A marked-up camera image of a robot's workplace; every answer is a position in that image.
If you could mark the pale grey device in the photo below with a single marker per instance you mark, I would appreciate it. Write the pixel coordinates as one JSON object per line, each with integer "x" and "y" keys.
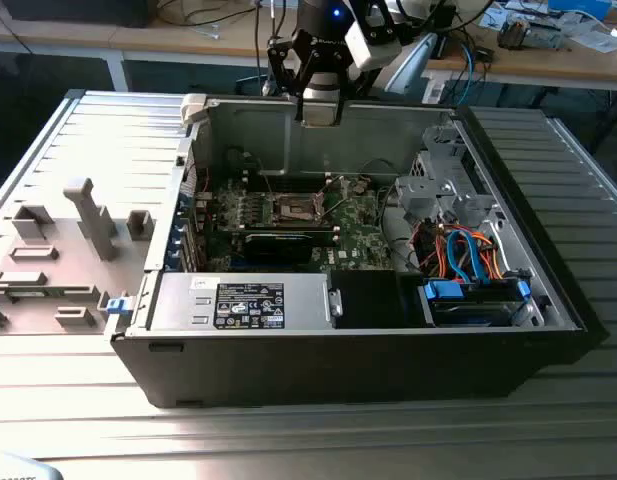
{"x": 18, "y": 470}

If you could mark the blue box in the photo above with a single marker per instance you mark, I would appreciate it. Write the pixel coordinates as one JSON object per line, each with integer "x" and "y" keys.
{"x": 580, "y": 7}

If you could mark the blue plastic latch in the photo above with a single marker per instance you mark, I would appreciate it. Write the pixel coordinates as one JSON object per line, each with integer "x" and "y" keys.
{"x": 119, "y": 306}

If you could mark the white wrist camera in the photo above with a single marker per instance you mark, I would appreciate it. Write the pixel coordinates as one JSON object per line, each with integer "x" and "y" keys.
{"x": 373, "y": 52}

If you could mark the hard disk in blue carrier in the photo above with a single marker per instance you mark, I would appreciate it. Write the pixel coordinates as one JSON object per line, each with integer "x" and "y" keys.
{"x": 440, "y": 291}

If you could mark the grey parts rack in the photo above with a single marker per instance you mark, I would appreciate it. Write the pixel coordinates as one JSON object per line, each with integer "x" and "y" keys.
{"x": 95, "y": 225}

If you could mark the black PC case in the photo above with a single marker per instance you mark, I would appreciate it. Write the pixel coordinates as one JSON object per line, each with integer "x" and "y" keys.
{"x": 338, "y": 370}

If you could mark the silver metal drive cage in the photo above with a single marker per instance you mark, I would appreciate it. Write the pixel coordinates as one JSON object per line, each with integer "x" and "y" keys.
{"x": 423, "y": 197}

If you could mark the black CPU cooler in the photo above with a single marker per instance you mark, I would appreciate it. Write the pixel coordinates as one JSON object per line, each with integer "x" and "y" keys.
{"x": 513, "y": 32}

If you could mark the silver power supply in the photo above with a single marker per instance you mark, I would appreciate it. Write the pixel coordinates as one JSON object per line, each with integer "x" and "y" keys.
{"x": 188, "y": 300}

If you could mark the grey metal drive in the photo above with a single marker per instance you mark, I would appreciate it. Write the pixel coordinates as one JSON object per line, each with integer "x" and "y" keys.
{"x": 545, "y": 36}

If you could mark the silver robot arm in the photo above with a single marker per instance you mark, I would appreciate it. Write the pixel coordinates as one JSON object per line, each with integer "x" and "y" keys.
{"x": 413, "y": 65}

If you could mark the green motherboard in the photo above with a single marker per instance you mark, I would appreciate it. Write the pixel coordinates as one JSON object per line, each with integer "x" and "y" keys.
{"x": 358, "y": 235}

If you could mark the white plastic latch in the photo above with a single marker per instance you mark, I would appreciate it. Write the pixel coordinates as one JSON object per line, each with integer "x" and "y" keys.
{"x": 193, "y": 107}

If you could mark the silver CPU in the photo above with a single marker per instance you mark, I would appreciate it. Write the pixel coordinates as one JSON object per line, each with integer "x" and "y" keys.
{"x": 320, "y": 112}

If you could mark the black monitor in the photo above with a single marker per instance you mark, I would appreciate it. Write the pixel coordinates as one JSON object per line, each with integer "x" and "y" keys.
{"x": 78, "y": 12}

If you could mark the wooden desk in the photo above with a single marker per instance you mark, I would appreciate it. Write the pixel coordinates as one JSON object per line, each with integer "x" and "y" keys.
{"x": 138, "y": 40}

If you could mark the CPU socket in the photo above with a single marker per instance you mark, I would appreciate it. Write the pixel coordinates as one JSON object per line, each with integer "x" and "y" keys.
{"x": 294, "y": 209}

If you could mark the thin metal locking lever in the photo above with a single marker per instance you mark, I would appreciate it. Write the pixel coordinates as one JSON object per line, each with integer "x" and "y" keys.
{"x": 337, "y": 206}
{"x": 272, "y": 187}

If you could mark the black RAM slot bank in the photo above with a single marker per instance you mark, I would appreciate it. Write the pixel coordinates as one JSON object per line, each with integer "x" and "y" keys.
{"x": 258, "y": 182}
{"x": 258, "y": 228}

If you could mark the black graphics card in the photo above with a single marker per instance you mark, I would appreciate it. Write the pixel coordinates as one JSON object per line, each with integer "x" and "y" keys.
{"x": 278, "y": 247}

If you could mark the black plastic shroud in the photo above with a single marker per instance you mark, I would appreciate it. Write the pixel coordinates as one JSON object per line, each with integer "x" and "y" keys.
{"x": 368, "y": 300}

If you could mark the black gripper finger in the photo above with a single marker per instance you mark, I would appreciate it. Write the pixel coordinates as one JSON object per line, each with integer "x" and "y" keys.
{"x": 342, "y": 107}
{"x": 283, "y": 65}

